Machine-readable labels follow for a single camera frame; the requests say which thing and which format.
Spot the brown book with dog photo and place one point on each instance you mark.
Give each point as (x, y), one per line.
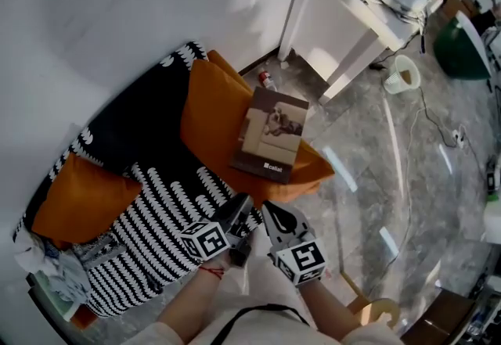
(270, 136)

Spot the person's left forearm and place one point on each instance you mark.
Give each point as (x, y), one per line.
(188, 298)

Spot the small orange cushion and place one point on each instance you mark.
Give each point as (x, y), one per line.
(84, 200)

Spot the pile of grey white cloths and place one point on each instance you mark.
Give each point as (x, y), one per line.
(58, 269)

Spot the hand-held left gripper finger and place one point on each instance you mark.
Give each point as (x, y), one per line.
(235, 205)

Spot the green bin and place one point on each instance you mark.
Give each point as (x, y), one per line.
(458, 50)

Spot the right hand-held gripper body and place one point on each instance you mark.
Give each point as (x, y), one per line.
(302, 257)

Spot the person's white garment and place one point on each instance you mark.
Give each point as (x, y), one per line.
(258, 320)

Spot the white cabinet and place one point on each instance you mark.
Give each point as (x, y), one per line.
(332, 22)

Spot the white power plug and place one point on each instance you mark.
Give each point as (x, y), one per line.
(460, 137)

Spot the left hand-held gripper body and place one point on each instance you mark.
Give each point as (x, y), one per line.
(205, 242)

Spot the white plastic cup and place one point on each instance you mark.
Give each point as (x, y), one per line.
(403, 75)

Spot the clear bottle with red cap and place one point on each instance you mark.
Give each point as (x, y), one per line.
(267, 80)

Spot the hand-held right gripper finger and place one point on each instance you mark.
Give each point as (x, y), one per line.
(282, 219)

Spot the light wooden stool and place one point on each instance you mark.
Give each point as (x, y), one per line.
(372, 310)

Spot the person's right forearm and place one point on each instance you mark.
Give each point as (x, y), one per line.
(330, 308)

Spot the brown cardboard box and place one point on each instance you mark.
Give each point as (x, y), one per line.
(438, 318)

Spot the black and white patterned sofa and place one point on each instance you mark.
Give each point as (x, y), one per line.
(156, 187)

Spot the round glass table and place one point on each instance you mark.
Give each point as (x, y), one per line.
(411, 198)

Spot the large orange cushion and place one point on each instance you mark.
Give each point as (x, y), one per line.
(213, 120)

